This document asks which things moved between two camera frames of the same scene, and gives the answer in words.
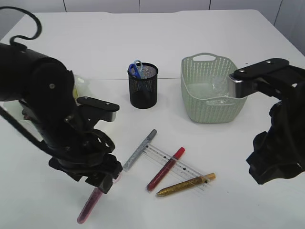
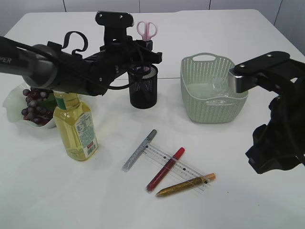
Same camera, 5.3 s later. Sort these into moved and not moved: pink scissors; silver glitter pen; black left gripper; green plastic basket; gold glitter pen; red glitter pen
Moved: black left gripper; pink scissors
Not moved: green plastic basket; gold glitter pen; silver glitter pen; red glitter pen
